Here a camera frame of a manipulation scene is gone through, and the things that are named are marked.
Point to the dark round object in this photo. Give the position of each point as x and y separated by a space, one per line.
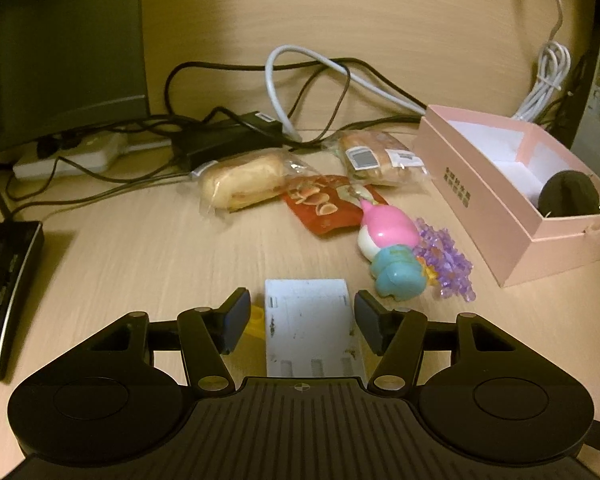
570 192

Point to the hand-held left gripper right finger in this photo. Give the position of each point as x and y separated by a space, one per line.
367 316

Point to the pink cardboard box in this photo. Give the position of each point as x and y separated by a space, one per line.
480 210

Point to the red snack packet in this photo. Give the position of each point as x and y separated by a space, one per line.
325 212

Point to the white power strip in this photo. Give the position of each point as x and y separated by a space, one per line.
90 154

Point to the plain bread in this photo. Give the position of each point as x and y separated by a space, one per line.
245 180

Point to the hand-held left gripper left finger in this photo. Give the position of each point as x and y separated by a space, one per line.
237 312

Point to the bread with labels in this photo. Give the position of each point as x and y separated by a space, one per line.
375 160

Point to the dark computer monitor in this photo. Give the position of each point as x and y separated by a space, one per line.
55 60

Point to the black keyboard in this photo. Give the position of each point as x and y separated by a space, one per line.
5 285

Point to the purple crystal bead cluster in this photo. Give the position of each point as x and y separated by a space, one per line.
447 260

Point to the black power adapter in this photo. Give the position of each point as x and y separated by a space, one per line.
215 141

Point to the blue round toy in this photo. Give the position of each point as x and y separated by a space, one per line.
395 272

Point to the pink penguin toy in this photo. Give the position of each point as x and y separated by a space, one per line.
387 225

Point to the small yellow plastic piece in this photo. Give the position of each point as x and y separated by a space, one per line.
256 322

